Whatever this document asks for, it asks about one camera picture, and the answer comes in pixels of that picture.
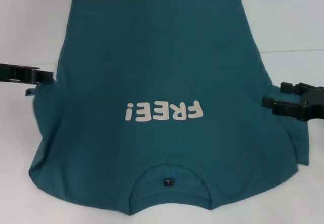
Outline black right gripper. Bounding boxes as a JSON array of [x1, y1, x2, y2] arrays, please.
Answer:
[[262, 81, 324, 121]]

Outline teal t-shirt with FREE print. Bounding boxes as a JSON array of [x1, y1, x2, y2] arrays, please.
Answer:
[[24, 0, 311, 211]]

